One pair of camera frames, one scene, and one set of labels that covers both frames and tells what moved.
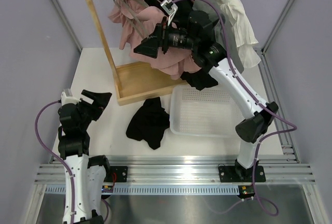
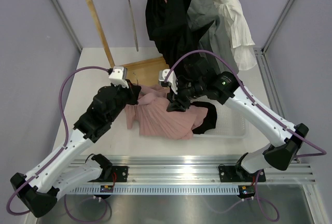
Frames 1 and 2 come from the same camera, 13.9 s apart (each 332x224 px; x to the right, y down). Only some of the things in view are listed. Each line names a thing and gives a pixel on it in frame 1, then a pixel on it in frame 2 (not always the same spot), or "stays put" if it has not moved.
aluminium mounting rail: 158,169 stays put
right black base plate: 241,173 stays put
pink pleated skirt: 138,19 to 150,116
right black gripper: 150,47 to 179,105
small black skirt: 149,122 to 209,121
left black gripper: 100,100 to 133,93
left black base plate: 121,172 stays put
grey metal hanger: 132,10 to 137,82
